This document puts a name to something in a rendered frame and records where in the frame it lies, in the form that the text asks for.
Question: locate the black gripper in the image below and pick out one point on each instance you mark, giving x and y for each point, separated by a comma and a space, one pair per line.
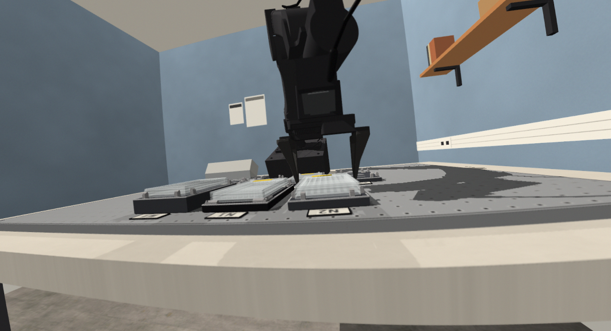
316, 128

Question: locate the white button panel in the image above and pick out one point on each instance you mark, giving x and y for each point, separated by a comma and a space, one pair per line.
233, 170

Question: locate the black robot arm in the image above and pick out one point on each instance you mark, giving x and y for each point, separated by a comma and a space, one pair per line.
300, 46

